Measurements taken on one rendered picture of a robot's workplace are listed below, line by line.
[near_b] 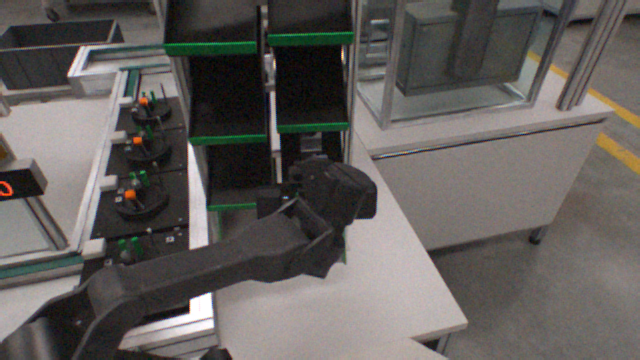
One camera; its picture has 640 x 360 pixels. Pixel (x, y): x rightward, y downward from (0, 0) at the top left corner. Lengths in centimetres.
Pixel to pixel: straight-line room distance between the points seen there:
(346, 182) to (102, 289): 27
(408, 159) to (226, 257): 128
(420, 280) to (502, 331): 109
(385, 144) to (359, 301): 70
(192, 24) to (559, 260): 227
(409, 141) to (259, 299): 86
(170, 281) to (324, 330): 65
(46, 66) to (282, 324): 224
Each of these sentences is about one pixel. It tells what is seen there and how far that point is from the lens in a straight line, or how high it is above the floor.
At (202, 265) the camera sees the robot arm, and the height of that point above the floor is 143.
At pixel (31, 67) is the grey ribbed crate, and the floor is 74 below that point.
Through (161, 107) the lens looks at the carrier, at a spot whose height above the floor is 99.
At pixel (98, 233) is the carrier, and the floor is 97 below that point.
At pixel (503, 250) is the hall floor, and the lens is 250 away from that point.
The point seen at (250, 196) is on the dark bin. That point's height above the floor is 120.
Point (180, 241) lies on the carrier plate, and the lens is 110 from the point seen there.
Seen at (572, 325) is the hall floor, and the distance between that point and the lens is 234.
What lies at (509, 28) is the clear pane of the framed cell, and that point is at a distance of 173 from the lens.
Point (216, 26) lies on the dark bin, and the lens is 68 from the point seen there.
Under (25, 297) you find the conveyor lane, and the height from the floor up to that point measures 92.
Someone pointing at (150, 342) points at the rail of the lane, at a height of 96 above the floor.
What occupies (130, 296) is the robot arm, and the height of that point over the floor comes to 145.
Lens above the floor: 175
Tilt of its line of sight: 40 degrees down
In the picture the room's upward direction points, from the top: straight up
